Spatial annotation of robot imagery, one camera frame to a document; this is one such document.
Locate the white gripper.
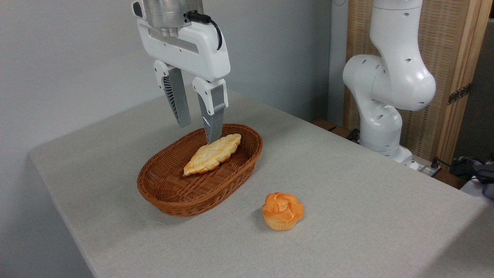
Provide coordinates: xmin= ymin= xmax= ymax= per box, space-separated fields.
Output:
xmin=137 ymin=17 xmax=231 ymax=145

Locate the long braided bread loaf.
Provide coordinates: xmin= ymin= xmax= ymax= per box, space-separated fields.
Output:
xmin=183 ymin=134 xmax=242 ymax=176

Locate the round orange bread bun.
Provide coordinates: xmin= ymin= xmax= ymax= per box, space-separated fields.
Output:
xmin=262 ymin=192 xmax=304 ymax=231

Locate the brown wicker oval basket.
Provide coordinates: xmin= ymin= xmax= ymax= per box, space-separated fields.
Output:
xmin=137 ymin=124 xmax=264 ymax=217

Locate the grey tablecloth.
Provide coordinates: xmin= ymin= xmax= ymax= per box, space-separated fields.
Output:
xmin=29 ymin=86 xmax=489 ymax=278

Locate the white power strip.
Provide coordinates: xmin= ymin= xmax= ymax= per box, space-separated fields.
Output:
xmin=418 ymin=162 xmax=441 ymax=177

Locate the metal screen hinge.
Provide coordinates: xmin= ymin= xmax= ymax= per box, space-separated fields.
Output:
xmin=448 ymin=83 xmax=472 ymax=105

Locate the grey blue bag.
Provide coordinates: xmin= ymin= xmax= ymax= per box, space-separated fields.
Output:
xmin=453 ymin=154 xmax=494 ymax=200

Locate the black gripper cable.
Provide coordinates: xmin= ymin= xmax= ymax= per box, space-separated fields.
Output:
xmin=185 ymin=11 xmax=223 ymax=51

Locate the black power cable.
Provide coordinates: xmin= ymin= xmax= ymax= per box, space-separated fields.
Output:
xmin=431 ymin=156 xmax=481 ymax=179

